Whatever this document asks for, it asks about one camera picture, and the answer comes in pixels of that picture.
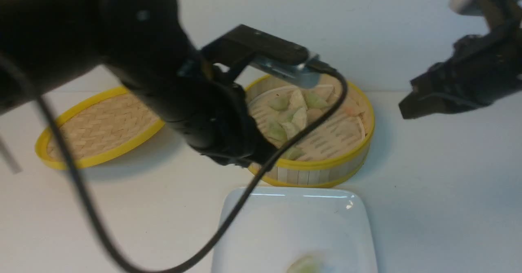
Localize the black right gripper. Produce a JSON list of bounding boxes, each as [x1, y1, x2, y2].
[[399, 21, 522, 119]]

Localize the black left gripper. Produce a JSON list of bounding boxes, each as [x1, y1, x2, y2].
[[163, 61, 276, 166]]

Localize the green steamed dumpling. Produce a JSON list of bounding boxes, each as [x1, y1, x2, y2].
[[286, 254, 325, 273]]

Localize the pink dumpling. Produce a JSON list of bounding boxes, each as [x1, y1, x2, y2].
[[343, 102, 365, 117]]

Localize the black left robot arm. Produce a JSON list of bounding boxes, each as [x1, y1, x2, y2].
[[0, 0, 276, 167]]

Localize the white square ceramic plate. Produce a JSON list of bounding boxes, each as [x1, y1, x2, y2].
[[211, 187, 378, 273]]

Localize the green dumpling back left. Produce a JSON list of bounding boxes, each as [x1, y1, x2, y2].
[[268, 95, 289, 112]]

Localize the green dumpling centre left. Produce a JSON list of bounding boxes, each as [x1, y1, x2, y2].
[[266, 121, 287, 143]]

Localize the white dumpling lower centre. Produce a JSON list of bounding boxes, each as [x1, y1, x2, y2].
[[281, 121, 301, 140]]

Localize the white dumpling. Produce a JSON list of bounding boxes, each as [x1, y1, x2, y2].
[[288, 89, 308, 111], [291, 107, 308, 130], [281, 121, 301, 140]]

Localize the white dumpling back centre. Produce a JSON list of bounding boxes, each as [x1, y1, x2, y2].
[[288, 89, 308, 111]]

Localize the green dumpling front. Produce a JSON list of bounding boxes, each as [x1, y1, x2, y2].
[[281, 147, 305, 161]]

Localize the yellow rimmed woven steamer lid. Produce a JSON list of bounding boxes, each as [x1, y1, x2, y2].
[[55, 87, 164, 168]]

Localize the green dumpling back right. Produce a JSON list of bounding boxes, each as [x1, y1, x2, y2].
[[304, 92, 329, 109]]

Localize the yellow rimmed bamboo steamer basket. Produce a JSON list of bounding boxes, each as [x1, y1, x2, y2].
[[246, 75, 375, 188]]

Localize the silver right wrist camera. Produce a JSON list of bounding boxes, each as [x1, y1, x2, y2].
[[449, 0, 483, 16]]

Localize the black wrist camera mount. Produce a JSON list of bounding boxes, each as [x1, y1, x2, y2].
[[201, 24, 321, 89]]

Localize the black camera cable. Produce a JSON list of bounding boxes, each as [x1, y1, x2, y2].
[[0, 53, 348, 273]]

